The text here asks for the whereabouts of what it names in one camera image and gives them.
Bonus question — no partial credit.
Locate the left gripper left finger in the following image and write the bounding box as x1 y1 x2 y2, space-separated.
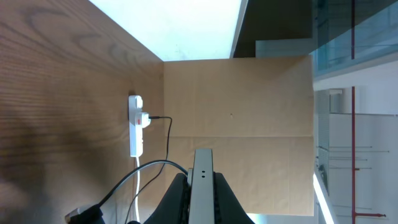
144 173 190 224

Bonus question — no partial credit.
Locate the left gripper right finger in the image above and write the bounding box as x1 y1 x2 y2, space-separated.
213 172 254 224

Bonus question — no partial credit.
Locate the black charger cable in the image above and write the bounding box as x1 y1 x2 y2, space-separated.
124 115 174 224

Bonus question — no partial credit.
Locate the white charger plug adapter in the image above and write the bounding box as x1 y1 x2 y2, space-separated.
134 112 151 129

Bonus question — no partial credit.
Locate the white power strip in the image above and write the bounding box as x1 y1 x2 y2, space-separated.
128 95 143 157

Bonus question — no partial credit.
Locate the brown cardboard sheet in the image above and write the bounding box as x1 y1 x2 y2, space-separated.
164 56 314 216

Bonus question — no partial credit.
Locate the red vertical pole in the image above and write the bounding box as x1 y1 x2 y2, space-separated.
351 0 386 224

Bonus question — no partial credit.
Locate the white power strip cord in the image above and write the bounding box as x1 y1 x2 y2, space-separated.
134 156 141 223

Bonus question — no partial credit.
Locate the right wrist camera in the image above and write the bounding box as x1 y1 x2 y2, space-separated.
65 204 105 224

